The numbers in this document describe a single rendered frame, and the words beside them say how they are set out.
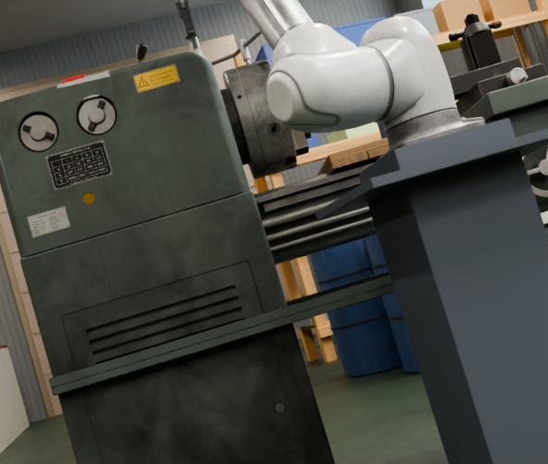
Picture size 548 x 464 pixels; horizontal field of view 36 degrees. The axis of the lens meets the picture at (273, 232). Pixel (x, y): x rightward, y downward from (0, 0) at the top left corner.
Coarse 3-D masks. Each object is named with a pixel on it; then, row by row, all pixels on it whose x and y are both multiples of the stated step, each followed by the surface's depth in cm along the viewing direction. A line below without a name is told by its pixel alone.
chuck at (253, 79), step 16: (256, 64) 230; (240, 80) 226; (256, 80) 224; (256, 96) 222; (256, 112) 222; (256, 128) 222; (288, 128) 224; (272, 144) 225; (288, 144) 226; (272, 160) 228
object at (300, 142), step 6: (294, 132) 233; (300, 132) 233; (294, 138) 232; (300, 138) 232; (306, 138) 236; (300, 144) 231; (306, 144) 231; (300, 150) 232; (306, 150) 233; (288, 162) 233
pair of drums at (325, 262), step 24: (360, 240) 467; (312, 264) 491; (336, 264) 472; (360, 264) 467; (384, 264) 422; (336, 312) 477; (360, 312) 467; (384, 312) 465; (336, 336) 484; (360, 336) 468; (384, 336) 464; (408, 336) 420; (360, 360) 470; (384, 360) 464; (408, 360) 424
